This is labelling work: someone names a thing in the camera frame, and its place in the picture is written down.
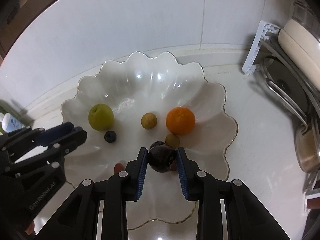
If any orange tangerine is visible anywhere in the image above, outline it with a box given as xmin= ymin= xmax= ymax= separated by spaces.
xmin=165 ymin=107 xmax=196 ymax=135

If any person's left hand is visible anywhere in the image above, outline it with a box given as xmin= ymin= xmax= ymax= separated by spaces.
xmin=25 ymin=221 xmax=35 ymax=235

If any grey corner shelf rack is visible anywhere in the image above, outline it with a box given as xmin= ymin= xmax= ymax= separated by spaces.
xmin=242 ymin=21 xmax=319 ymax=210

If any steel pan lid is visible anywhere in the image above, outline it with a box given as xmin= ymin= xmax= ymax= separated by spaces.
xmin=260 ymin=56 xmax=310 ymax=128

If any green apple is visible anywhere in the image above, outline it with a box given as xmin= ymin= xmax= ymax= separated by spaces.
xmin=88 ymin=103 xmax=114 ymax=131

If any dark plum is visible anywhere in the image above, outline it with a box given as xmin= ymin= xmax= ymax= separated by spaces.
xmin=147 ymin=145 xmax=177 ymax=173
xmin=149 ymin=141 xmax=165 ymax=150

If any cream pot with glass lid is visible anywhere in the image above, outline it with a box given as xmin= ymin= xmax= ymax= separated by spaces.
xmin=278 ymin=1 xmax=319 ymax=89

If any blueberry left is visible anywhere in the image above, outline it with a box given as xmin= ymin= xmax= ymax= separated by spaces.
xmin=104 ymin=131 xmax=117 ymax=143

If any white pump lotion bottle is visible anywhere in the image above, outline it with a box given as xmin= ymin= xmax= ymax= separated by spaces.
xmin=0 ymin=113 xmax=24 ymax=133

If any stainless steel pot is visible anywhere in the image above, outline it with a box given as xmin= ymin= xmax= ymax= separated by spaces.
xmin=295 ymin=113 xmax=319 ymax=173

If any small yellow-brown fruit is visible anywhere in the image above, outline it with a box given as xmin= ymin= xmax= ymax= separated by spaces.
xmin=164 ymin=134 xmax=180 ymax=149
xmin=140 ymin=113 xmax=157 ymax=129

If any white scalloped fruit bowl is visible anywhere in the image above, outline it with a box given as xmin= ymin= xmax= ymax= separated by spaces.
xmin=60 ymin=51 xmax=239 ymax=231

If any red cherry tomato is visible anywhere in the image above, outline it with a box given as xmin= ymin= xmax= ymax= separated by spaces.
xmin=114 ymin=163 xmax=125 ymax=174
xmin=170 ymin=161 xmax=177 ymax=171

